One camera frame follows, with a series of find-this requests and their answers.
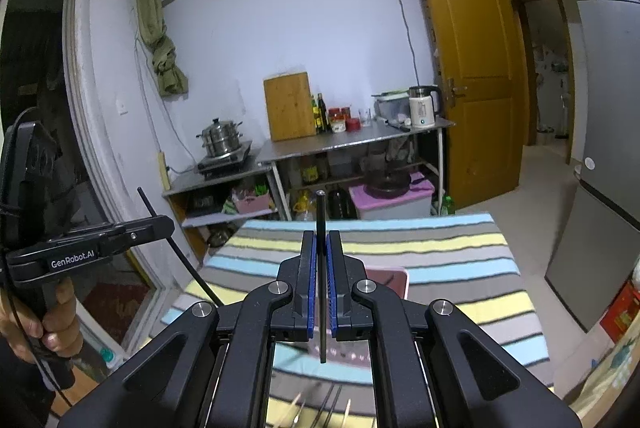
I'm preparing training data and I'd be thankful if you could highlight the clear plastic food container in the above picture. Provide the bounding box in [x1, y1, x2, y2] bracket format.
[372, 90, 410, 122]

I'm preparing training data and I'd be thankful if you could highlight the black induction cooker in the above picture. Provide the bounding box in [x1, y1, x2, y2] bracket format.
[196, 141, 252, 179]

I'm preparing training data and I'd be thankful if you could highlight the pink utensil basket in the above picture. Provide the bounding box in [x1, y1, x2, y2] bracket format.
[366, 266, 409, 299]

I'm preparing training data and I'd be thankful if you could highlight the pink lidded storage box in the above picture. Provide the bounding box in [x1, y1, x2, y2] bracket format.
[348, 171, 435, 220]

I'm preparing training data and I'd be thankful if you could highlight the black wok pan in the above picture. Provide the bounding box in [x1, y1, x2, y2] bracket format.
[363, 171, 411, 200]

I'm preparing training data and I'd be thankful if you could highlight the black chopstick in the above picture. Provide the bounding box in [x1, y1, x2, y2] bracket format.
[137, 186, 224, 308]
[316, 190, 328, 364]

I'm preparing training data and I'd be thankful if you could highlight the low steel side shelf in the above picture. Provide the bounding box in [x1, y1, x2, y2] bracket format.
[164, 152, 286, 262]

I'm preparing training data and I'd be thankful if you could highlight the striped tablecloth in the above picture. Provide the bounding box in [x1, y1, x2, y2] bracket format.
[160, 211, 556, 428]

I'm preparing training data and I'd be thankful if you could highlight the wooden cutting board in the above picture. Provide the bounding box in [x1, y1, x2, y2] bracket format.
[264, 72, 316, 142]

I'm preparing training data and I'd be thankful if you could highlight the stainless steel steamer pot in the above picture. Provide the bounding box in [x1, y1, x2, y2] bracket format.
[198, 118, 242, 157]

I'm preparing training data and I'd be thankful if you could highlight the red jar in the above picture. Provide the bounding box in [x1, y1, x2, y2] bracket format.
[346, 118, 361, 132]

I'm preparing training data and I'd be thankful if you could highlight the white electric kettle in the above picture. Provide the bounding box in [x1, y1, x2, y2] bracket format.
[408, 84, 442, 129]

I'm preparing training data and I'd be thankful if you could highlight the silver refrigerator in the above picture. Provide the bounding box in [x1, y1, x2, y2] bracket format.
[544, 0, 639, 330]

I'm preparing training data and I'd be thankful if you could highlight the green hanging curtain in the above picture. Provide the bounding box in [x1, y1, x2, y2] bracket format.
[137, 0, 189, 98]

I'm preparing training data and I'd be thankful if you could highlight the steel kitchen shelf table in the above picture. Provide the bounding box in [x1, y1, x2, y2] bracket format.
[256, 116, 454, 214]

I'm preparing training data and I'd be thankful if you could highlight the dark soy sauce bottle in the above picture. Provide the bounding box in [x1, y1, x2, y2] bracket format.
[318, 93, 331, 133]

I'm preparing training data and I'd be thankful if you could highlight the large dark oil bottle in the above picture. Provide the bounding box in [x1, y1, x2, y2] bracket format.
[328, 186, 357, 220]

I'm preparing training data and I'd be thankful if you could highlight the yellow wooden door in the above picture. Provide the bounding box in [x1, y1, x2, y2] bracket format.
[427, 0, 524, 208]

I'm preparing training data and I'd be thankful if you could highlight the pink small basket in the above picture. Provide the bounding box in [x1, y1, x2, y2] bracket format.
[232, 193, 271, 214]

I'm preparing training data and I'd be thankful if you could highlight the person's left hand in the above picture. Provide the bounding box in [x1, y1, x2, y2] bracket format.
[0, 278, 84, 364]

